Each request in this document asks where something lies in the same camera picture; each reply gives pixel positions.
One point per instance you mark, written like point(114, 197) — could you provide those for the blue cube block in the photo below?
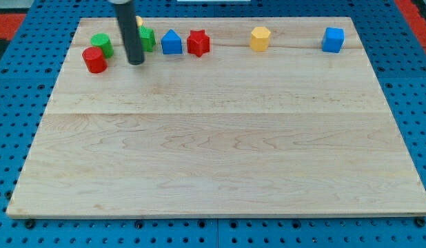
point(333, 40)

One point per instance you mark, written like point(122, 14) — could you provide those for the green star block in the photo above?
point(147, 38)

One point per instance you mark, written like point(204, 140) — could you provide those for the yellow hexagon block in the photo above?
point(260, 39)

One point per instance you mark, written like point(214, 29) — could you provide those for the light wooden board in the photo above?
point(291, 132)

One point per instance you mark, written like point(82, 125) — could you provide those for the yellow block behind rod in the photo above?
point(139, 21)

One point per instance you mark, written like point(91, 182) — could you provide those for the red star block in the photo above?
point(198, 43)

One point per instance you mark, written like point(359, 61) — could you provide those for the red cylinder block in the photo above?
point(94, 60)

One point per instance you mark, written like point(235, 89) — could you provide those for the blue house-shaped block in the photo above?
point(171, 43)

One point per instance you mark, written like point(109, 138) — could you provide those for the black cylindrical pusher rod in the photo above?
point(126, 18)

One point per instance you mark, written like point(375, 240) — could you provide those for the green cylinder block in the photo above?
point(102, 40)

